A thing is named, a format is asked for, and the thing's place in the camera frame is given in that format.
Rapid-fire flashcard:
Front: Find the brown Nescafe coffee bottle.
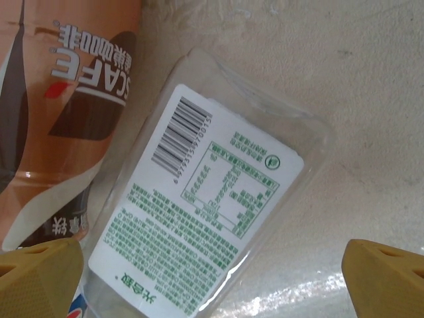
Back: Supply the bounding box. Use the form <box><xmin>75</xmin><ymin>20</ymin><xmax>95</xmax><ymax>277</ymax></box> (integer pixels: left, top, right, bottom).
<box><xmin>0</xmin><ymin>0</ymin><xmax>143</xmax><ymax>252</ymax></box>

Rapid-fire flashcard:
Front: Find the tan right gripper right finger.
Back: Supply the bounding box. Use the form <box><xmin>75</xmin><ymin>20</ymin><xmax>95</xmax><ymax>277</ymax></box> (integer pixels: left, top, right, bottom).
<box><xmin>342</xmin><ymin>238</ymin><xmax>424</xmax><ymax>318</ymax></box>

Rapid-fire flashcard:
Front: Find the clear bottle blue label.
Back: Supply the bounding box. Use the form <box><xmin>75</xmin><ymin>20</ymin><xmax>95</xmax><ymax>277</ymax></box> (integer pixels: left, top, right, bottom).
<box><xmin>64</xmin><ymin>284</ymin><xmax>97</xmax><ymax>318</ymax></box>

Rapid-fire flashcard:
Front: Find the large bottle green white label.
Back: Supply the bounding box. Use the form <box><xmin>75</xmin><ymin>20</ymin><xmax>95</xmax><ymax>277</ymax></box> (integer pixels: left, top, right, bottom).
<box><xmin>78</xmin><ymin>46</ymin><xmax>337</xmax><ymax>318</ymax></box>

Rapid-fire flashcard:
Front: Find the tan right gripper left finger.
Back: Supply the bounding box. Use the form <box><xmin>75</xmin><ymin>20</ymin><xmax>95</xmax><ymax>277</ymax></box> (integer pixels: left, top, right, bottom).
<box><xmin>0</xmin><ymin>238</ymin><xmax>83</xmax><ymax>318</ymax></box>

